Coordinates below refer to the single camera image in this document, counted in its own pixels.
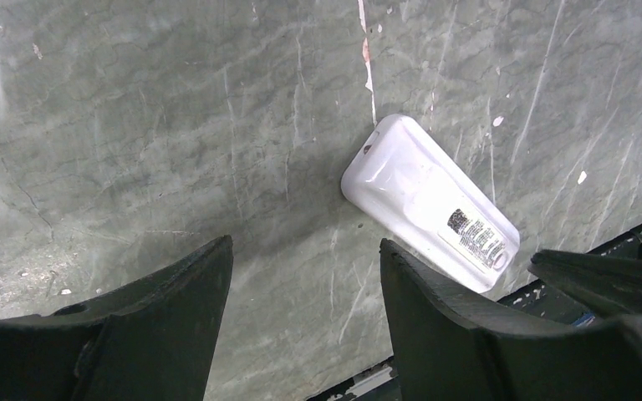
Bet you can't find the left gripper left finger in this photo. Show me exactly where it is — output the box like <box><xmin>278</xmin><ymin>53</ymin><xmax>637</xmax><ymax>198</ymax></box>
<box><xmin>0</xmin><ymin>236</ymin><xmax>233</xmax><ymax>400</ymax></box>

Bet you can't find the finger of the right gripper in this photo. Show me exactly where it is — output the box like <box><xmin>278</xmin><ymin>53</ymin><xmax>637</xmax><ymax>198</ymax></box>
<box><xmin>528</xmin><ymin>250</ymin><xmax>642</xmax><ymax>318</ymax></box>

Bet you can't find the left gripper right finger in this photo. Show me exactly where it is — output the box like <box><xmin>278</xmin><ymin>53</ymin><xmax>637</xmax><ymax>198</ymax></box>
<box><xmin>380</xmin><ymin>239</ymin><xmax>642</xmax><ymax>400</ymax></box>

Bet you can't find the white remote control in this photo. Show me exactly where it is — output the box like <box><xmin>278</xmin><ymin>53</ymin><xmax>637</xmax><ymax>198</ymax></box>
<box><xmin>341</xmin><ymin>114</ymin><xmax>520</xmax><ymax>293</ymax></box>

